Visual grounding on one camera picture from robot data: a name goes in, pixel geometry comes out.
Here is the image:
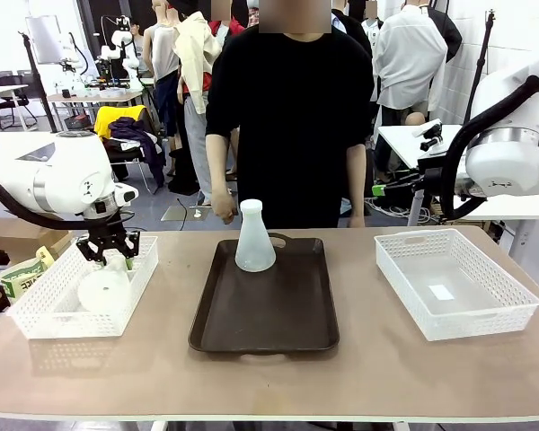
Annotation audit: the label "mannequin with white tank top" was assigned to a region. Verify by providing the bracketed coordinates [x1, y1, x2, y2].
[142, 0, 183, 152]

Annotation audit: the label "mannequin with white shirt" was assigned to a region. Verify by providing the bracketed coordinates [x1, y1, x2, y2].
[372, 2, 449, 127]

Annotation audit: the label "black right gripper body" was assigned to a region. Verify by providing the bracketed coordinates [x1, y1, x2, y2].
[414, 165, 446, 195]

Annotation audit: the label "yellow garment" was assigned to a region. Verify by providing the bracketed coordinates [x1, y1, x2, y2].
[93, 105, 148, 140]

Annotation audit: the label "white perforated plastic basket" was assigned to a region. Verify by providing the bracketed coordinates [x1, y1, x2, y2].
[374, 227, 539, 342]
[6, 235, 160, 340]

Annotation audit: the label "grey floor plate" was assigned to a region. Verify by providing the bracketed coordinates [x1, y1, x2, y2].
[160, 197, 216, 224]

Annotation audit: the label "white floor cables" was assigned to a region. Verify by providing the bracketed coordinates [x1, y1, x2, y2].
[366, 195, 432, 225]

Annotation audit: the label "mannequin with black jacket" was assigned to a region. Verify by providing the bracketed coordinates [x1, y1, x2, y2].
[426, 6, 464, 64]

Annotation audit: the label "person in black sweater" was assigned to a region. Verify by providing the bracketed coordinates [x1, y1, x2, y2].
[205, 0, 375, 230]

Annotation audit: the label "grey whiteboard panel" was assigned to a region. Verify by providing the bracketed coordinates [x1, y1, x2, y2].
[25, 15, 65, 65]

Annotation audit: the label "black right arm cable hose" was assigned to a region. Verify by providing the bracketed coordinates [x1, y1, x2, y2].
[439, 75, 539, 222]

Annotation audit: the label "person's left forearm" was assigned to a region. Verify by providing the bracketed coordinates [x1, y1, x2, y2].
[344, 142, 367, 220]

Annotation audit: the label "cluttered background desk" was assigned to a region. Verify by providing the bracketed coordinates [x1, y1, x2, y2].
[46, 75, 156, 131]

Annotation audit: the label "black metal chair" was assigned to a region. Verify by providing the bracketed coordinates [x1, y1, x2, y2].
[102, 134, 163, 197]

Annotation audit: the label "black tripod stand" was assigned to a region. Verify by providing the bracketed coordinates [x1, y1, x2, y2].
[17, 31, 58, 134]
[464, 11, 498, 125]

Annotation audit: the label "green and white carton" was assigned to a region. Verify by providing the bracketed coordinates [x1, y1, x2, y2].
[0, 245, 57, 301]

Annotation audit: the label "person's right hand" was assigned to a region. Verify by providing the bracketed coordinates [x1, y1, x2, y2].
[210, 189, 239, 224]

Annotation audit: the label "mannequin with cream jacket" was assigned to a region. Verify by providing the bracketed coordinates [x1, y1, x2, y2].
[172, 11, 224, 207]

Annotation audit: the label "dark purple garment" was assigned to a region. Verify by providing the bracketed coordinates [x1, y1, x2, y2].
[109, 116, 167, 189]

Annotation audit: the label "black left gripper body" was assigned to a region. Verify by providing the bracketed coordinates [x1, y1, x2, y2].
[83, 197, 132, 242]

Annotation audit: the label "red and black crate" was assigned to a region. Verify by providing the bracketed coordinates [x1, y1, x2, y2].
[64, 114, 92, 132]

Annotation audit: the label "person's right forearm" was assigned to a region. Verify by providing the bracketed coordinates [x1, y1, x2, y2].
[205, 131, 235, 199]

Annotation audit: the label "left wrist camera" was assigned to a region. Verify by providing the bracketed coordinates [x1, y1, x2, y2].
[112, 181, 140, 207]

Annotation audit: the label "dark brown plastic tray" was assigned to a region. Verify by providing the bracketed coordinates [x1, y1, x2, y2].
[188, 232, 341, 358]

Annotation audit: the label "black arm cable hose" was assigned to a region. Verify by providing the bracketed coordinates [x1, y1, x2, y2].
[0, 170, 92, 233]
[439, 75, 539, 222]

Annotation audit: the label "black office chair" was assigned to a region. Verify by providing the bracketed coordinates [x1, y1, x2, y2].
[0, 70, 38, 131]

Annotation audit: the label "white paper label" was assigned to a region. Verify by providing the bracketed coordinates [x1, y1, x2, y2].
[428, 283, 455, 302]

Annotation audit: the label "brown cardboard box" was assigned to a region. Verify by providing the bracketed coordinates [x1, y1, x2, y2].
[0, 217, 75, 267]

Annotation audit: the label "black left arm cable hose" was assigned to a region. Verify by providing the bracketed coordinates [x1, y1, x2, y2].
[0, 170, 92, 233]

